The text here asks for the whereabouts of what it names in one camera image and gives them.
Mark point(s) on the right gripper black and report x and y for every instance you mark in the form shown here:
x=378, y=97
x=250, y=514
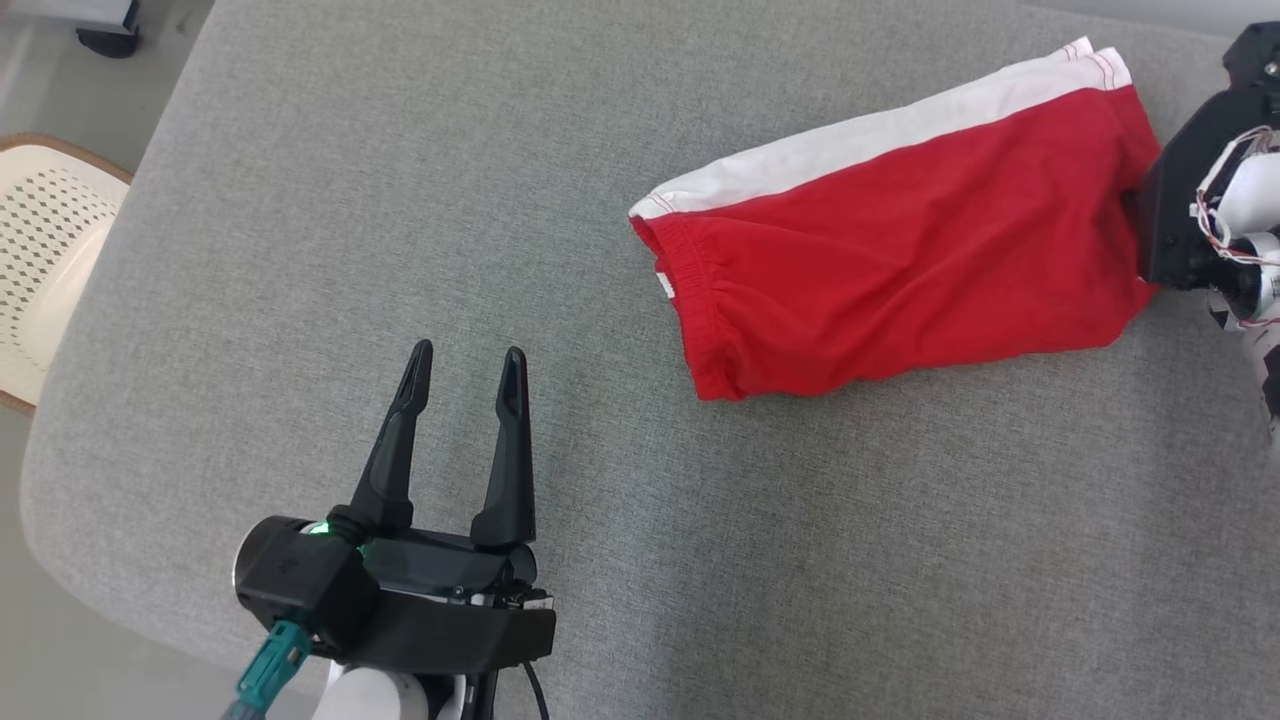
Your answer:
x=1170, y=220

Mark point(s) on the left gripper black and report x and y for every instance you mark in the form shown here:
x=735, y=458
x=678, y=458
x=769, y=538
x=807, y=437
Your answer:
x=450, y=625

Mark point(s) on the red shorts white stripe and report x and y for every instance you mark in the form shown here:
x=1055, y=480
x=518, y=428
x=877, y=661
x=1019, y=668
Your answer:
x=920, y=250

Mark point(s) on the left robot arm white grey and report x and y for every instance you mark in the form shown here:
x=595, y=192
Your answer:
x=380, y=698

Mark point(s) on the white perforated laundry basket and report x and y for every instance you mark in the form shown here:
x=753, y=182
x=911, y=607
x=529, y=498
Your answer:
x=50, y=260

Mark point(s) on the black caster foot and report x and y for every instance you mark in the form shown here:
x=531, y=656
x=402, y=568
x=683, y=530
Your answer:
x=108, y=40

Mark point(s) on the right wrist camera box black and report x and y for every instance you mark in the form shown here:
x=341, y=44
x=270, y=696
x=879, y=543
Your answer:
x=1258, y=60

